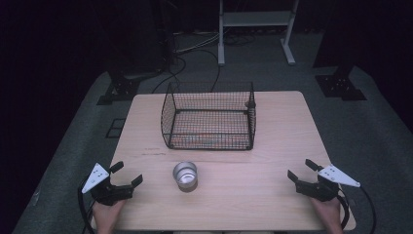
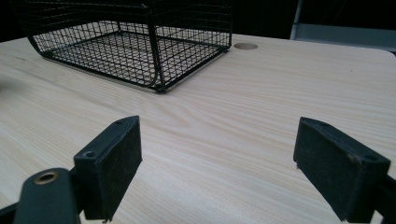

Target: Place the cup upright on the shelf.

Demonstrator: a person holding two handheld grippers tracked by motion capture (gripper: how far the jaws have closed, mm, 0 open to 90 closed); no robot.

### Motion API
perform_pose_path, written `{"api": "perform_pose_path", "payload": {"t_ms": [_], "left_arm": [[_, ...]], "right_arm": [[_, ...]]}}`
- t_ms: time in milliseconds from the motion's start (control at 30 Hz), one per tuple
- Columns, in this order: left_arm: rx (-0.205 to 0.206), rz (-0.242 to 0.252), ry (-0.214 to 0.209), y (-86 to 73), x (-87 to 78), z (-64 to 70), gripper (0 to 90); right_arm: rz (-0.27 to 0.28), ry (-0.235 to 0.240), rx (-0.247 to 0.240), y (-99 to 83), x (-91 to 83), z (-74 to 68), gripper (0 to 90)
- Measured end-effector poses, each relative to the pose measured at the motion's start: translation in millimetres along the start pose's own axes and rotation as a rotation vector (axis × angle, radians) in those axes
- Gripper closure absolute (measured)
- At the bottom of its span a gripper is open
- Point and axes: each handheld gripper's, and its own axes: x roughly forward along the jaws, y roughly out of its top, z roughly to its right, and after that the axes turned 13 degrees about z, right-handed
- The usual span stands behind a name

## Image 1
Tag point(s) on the person's right hand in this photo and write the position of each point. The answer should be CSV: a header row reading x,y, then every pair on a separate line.
x,y
328,214

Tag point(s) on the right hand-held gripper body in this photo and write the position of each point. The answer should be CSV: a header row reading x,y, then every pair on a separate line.
x,y
321,187

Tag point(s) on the silver metal cup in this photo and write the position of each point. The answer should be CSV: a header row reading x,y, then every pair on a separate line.
x,y
185,176

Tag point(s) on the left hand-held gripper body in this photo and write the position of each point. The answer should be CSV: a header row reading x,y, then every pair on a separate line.
x,y
107,191

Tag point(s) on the black floor stand base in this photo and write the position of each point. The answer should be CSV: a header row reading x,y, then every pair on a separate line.
x,y
120,91
339,86

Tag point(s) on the person's left hand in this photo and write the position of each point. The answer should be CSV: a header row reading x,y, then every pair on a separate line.
x,y
107,214

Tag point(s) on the white metal stand frame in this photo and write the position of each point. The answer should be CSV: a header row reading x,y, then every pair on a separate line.
x,y
224,39

